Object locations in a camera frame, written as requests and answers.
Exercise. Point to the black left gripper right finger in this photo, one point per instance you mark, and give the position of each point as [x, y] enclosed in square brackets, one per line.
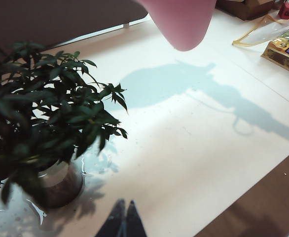
[134, 222]

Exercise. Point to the clear yellow-trimmed plastic bag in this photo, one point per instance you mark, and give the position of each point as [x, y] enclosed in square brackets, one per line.
[265, 32]

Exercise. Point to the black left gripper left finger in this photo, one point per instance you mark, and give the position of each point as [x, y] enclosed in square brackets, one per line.
[115, 222]

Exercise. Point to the beige desk partition panel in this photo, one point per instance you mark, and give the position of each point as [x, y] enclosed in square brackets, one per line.
[60, 19]

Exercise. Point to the pink plastic watering can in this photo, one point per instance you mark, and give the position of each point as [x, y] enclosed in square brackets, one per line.
[184, 24]

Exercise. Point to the yellow box of blocks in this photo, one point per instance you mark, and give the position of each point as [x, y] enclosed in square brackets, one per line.
[277, 58]

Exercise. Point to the red number cube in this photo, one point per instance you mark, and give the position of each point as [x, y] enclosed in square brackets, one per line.
[287, 10]

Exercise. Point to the green leafy plant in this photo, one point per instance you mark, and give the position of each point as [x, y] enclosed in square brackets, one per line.
[60, 98]

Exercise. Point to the brown cardboard box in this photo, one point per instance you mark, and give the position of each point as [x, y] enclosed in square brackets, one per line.
[248, 10]

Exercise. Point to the white inner plant pot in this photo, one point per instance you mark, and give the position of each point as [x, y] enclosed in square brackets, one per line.
[57, 176]

